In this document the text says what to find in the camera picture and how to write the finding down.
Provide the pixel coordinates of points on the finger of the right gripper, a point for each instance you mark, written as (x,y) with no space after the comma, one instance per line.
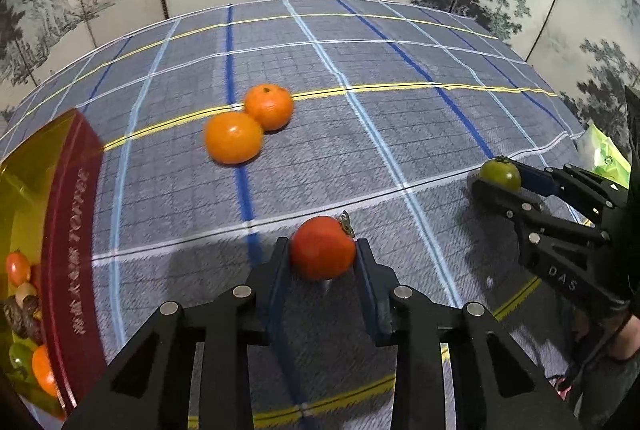
(530,216)
(593,196)

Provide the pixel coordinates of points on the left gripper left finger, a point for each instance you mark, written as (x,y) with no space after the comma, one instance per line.
(241,317)

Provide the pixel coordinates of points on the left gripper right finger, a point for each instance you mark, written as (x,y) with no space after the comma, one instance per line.
(397,315)

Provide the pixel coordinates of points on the small green tomato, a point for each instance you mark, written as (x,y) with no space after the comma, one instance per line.
(503,172)

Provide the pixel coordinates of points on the red tomato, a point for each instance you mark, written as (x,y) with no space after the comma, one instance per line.
(323,248)
(18,268)

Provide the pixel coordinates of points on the orange mandarin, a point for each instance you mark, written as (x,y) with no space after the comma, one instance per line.
(233,138)
(270,105)
(42,370)

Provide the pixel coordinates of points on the small beige longan fruit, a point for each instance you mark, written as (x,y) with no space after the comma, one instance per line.
(25,294)

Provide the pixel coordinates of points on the large green tomato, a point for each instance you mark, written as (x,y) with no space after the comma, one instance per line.
(20,357)

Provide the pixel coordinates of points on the right hand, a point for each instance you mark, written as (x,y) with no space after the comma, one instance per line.
(625,332)

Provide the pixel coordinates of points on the green plastic package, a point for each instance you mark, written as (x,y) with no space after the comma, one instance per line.
(599,154)

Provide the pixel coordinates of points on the pink ribbon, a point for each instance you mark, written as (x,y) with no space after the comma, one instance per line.
(561,386)

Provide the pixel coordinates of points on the blue plaid tablecloth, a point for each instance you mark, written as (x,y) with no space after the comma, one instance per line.
(394,108)

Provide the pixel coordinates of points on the red gold metal tin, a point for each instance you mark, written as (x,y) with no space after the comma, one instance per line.
(48,195)

